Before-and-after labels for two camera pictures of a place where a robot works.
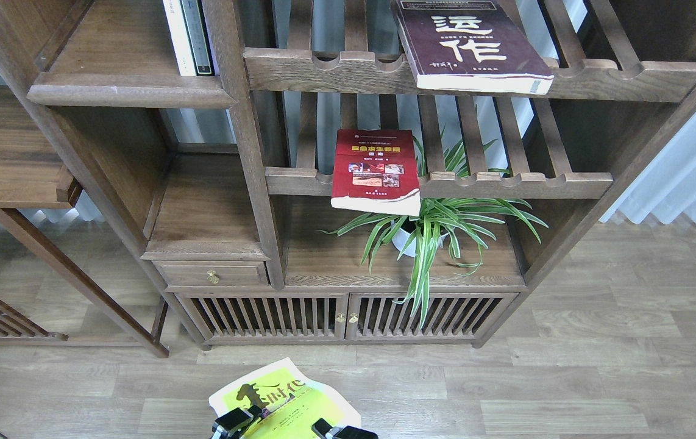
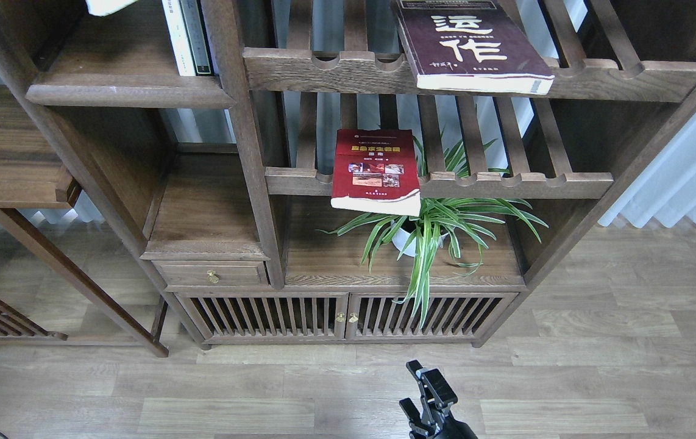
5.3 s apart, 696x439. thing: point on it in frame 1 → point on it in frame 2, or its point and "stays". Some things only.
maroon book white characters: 469,45 stays
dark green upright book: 197,36 stays
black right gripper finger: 322,428 → 412,413
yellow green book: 293,405 → 105,7
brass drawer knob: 212,278 stays
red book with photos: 376,169 stays
